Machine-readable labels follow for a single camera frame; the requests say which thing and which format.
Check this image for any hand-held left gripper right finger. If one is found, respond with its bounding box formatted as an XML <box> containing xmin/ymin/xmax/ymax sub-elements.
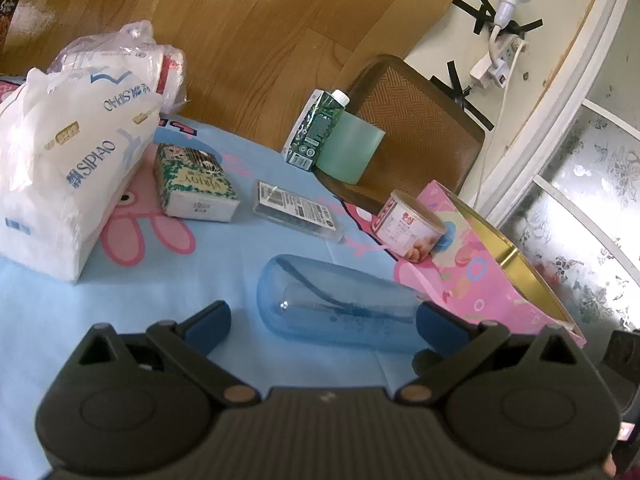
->
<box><xmin>395</xmin><ymin>301</ymin><xmax>583</xmax><ymax>406</ymax></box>

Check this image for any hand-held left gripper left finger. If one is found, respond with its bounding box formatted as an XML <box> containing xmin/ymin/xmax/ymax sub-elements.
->
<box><xmin>75</xmin><ymin>300</ymin><xmax>262</xmax><ymax>407</ymax></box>

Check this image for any pink gift bag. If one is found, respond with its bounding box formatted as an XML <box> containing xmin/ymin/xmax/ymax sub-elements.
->
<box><xmin>395</xmin><ymin>180</ymin><xmax>588</xmax><ymax>348</ymax></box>

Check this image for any blue plastic bottle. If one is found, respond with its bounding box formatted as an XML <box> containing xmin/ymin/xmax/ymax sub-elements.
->
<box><xmin>256</xmin><ymin>254</ymin><xmax>436</xmax><ymax>356</ymax></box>

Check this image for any printed blue and pink blanket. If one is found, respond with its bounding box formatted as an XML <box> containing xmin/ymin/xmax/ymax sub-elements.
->
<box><xmin>0</xmin><ymin>75</ymin><xmax>626</xmax><ymax>480</ymax></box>

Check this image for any small tin can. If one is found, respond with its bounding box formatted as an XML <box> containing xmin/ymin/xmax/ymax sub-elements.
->
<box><xmin>372</xmin><ymin>189</ymin><xmax>448</xmax><ymax>263</ymax></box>

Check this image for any clear plastic box with label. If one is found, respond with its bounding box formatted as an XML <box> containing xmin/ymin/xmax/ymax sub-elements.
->
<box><xmin>251</xmin><ymin>180</ymin><xmax>347</xmax><ymax>244</ymax></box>

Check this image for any small green tissue pack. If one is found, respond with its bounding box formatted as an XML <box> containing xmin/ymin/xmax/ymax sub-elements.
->
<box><xmin>152</xmin><ymin>142</ymin><xmax>242</xmax><ymax>223</ymax></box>

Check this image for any white framed glass door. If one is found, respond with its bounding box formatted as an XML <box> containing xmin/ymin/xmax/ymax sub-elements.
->
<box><xmin>460</xmin><ymin>0</ymin><xmax>640</xmax><ymax>333</ymax></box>

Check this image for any pale green cup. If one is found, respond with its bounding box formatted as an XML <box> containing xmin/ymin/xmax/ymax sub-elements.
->
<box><xmin>314</xmin><ymin>112</ymin><xmax>387</xmax><ymax>186</ymax></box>

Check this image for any brown woven chair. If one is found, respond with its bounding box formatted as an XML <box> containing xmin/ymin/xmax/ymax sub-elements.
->
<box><xmin>312</xmin><ymin>54</ymin><xmax>487</xmax><ymax>217</ymax></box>

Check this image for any large white tissue pack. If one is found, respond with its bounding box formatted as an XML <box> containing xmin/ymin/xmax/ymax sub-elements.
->
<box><xmin>0</xmin><ymin>65</ymin><xmax>163</xmax><ymax>283</ymax></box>

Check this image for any green drink carton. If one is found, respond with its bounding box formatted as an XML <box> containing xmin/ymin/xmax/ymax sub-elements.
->
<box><xmin>283</xmin><ymin>88</ymin><xmax>351</xmax><ymax>171</ymax></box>

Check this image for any tissue pack in plastic bag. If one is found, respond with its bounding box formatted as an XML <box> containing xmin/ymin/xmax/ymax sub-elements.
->
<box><xmin>47</xmin><ymin>20</ymin><xmax>188</xmax><ymax>113</ymax></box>

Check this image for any white power strip with bulb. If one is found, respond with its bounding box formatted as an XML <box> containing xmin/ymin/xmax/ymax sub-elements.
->
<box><xmin>430</xmin><ymin>0</ymin><xmax>544</xmax><ymax>131</ymax></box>

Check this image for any red snack bag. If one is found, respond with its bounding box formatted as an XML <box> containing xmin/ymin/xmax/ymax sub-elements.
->
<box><xmin>0</xmin><ymin>0</ymin><xmax>23</xmax><ymax>48</ymax></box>

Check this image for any white power cable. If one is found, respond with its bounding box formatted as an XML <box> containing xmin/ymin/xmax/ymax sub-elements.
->
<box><xmin>475</xmin><ymin>42</ymin><xmax>526</xmax><ymax>208</ymax></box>

